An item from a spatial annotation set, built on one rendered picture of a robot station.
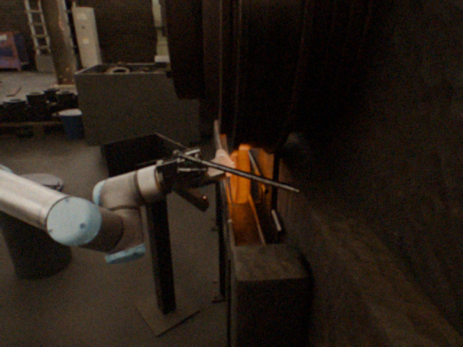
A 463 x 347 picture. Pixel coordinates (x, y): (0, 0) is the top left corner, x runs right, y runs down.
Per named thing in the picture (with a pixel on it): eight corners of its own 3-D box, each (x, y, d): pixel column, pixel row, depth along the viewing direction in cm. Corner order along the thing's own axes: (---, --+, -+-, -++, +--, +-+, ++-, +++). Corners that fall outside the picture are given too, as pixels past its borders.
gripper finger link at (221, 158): (239, 150, 79) (202, 161, 79) (245, 172, 81) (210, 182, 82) (238, 146, 81) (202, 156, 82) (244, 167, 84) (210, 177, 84)
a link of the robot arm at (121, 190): (110, 223, 87) (108, 190, 91) (155, 210, 86) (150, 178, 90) (90, 213, 78) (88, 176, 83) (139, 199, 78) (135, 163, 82)
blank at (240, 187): (241, 138, 90) (229, 138, 89) (252, 151, 75) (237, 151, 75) (240, 191, 94) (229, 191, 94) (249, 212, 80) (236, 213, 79)
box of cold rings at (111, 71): (197, 129, 388) (194, 58, 355) (201, 152, 314) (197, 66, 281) (107, 132, 375) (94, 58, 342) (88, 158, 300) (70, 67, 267)
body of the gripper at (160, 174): (200, 155, 78) (153, 170, 78) (211, 186, 81) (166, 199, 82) (201, 145, 85) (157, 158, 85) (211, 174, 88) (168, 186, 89)
